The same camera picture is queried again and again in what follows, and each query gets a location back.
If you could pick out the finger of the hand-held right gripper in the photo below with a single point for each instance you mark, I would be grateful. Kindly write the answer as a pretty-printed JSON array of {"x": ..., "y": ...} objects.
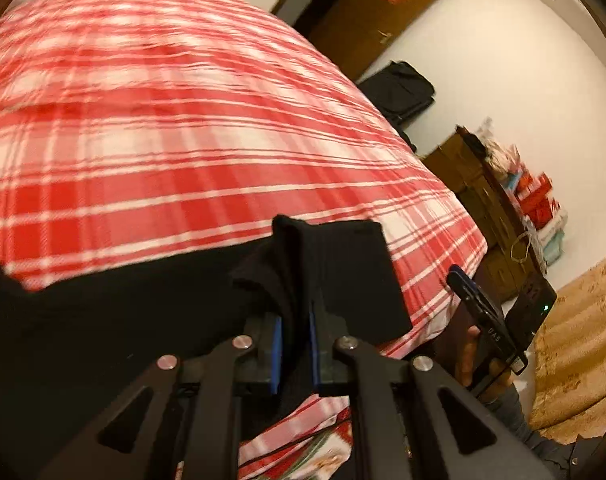
[{"x": 465, "y": 287}]

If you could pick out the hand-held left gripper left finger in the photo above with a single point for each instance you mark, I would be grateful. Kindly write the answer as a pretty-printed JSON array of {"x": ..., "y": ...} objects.
[{"x": 277, "y": 355}]

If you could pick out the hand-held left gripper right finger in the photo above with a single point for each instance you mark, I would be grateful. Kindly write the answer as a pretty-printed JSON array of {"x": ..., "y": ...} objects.
[{"x": 314, "y": 355}]

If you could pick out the black pants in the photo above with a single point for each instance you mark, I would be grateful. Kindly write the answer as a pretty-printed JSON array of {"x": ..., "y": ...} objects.
[{"x": 83, "y": 335}]

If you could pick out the person's right forearm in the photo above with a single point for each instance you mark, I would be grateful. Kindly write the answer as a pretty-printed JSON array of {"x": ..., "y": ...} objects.
[{"x": 533, "y": 435}]

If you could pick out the person's right hand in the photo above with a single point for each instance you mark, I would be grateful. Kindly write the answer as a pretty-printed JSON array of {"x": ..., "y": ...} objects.
[{"x": 467, "y": 367}]

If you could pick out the beige rug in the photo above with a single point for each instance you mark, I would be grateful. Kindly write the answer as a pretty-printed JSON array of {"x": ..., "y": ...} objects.
[{"x": 583, "y": 350}]

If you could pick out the colourful printed bed sheet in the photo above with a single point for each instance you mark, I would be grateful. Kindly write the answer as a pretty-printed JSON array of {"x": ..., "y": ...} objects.
[{"x": 318, "y": 455}]

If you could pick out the stack of red boxes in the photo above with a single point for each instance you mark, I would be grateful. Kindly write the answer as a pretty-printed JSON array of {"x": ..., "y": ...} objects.
[{"x": 533, "y": 200}]

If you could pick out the wooden dresser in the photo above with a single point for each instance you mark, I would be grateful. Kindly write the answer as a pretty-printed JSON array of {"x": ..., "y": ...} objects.
[{"x": 463, "y": 170}]

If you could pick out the pink cloth bundle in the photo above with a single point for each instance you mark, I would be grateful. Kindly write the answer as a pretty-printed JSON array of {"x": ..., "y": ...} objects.
[{"x": 498, "y": 152}]

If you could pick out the black suitcase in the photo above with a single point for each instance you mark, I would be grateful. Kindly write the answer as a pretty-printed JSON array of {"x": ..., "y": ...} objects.
[{"x": 398, "y": 90}]

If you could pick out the red plaid blanket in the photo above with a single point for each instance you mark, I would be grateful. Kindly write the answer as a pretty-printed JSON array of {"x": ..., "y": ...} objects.
[{"x": 183, "y": 110}]

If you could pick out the brown wooden door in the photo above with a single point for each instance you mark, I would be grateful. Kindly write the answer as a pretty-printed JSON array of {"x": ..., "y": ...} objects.
[{"x": 373, "y": 25}]

